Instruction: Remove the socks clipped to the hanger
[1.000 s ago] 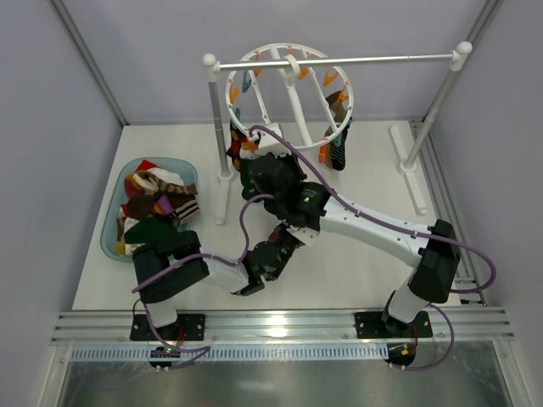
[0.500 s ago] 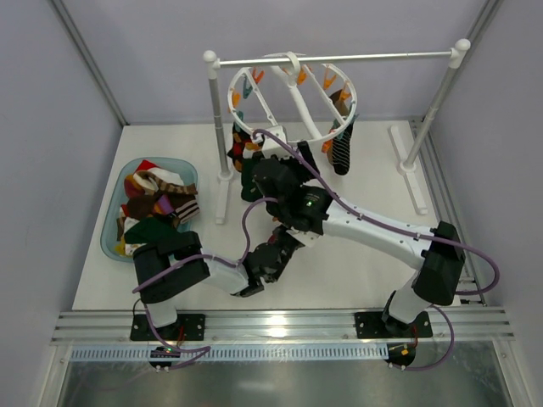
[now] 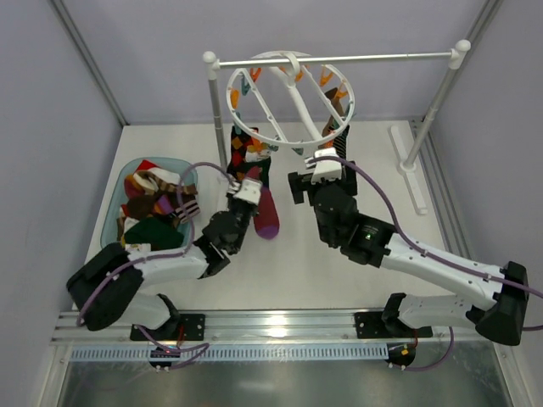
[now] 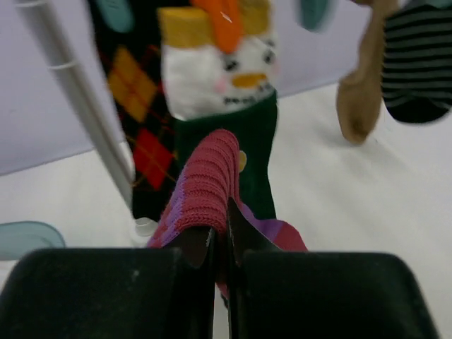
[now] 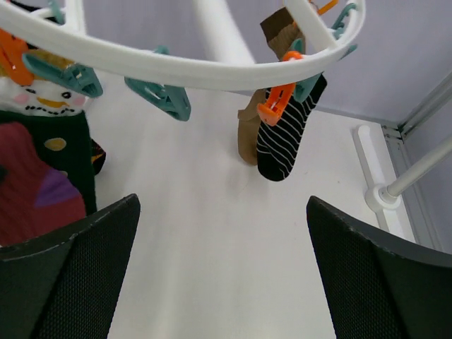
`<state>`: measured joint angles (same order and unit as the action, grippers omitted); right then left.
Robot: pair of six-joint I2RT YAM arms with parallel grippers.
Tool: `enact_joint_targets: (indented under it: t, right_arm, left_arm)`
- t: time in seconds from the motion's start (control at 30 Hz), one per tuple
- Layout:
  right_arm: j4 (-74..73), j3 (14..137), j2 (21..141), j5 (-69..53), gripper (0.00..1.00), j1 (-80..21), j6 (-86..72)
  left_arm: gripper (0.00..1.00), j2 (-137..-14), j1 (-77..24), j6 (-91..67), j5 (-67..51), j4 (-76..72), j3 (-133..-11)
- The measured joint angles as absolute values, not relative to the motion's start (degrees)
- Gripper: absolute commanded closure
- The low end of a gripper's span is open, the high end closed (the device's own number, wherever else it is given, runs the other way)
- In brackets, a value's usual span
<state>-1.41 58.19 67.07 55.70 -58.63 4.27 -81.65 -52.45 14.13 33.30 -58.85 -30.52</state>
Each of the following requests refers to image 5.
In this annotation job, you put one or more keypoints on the white round clip hanger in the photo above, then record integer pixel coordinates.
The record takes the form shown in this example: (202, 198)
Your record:
(232, 66)

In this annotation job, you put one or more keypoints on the black white striped sock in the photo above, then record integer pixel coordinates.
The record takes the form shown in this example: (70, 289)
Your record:
(277, 146)

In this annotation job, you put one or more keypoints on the white metal clothes rack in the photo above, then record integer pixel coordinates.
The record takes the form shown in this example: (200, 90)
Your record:
(385, 198)

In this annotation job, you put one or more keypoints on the tan ribbed sock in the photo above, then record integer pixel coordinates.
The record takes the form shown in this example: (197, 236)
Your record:
(280, 32)

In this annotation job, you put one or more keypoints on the dark green dotted sock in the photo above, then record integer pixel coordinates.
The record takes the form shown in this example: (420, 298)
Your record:
(55, 117)

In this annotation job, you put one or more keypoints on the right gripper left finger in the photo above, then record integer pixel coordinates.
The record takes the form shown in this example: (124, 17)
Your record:
(66, 284)

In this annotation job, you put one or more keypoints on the teal plastic clip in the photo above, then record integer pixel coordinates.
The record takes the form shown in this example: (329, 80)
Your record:
(170, 99)

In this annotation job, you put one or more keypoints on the maroon purple sock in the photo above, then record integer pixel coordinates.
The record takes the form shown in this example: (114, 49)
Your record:
(35, 198)

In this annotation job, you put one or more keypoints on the orange plastic clip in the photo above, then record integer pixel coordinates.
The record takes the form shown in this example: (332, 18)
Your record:
(272, 109)

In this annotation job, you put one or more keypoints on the black argyle sock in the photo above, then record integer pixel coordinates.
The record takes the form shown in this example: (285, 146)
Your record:
(98, 156)

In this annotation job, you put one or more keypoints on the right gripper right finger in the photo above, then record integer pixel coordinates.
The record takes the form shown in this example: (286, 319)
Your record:
(378, 285)

